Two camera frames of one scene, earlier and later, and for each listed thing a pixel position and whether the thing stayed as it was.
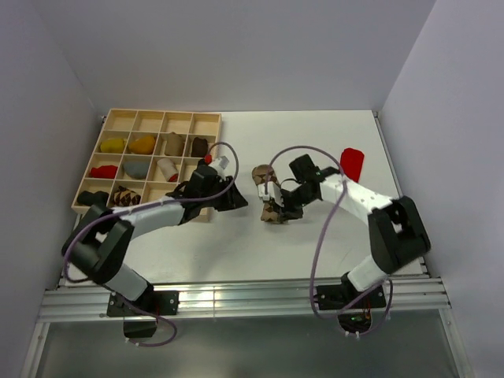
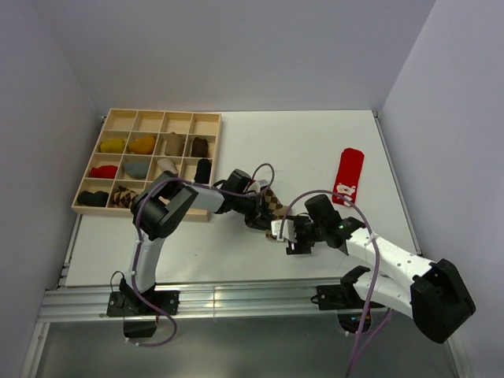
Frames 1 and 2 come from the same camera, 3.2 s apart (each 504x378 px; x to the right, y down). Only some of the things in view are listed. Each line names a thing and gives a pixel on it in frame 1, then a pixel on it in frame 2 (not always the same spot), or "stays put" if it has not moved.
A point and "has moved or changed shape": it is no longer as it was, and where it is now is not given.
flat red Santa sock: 351,162 stays put
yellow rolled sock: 113,146 stays put
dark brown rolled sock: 199,147 stays put
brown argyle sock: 271,211 has moved or changed shape
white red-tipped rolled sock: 168,169 stays put
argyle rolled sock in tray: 126,198 stays put
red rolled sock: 107,172 stays put
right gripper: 289,213 → 299,247
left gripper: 233,199 → 259,217
